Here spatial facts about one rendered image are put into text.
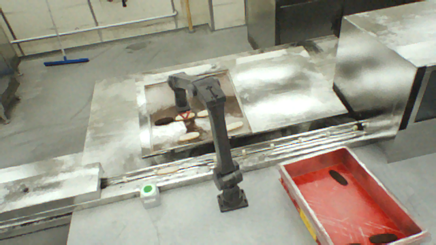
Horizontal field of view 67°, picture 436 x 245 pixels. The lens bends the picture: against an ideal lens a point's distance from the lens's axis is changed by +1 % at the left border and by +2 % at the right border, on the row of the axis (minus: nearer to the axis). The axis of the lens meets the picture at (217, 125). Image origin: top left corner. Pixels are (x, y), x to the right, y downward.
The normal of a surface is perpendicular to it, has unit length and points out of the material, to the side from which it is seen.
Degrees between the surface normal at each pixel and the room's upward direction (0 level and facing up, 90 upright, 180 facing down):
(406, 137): 90
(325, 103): 10
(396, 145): 90
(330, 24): 90
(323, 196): 0
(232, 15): 90
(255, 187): 0
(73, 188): 0
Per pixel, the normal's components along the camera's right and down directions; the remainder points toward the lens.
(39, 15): 0.20, 0.60
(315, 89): -0.07, -0.66
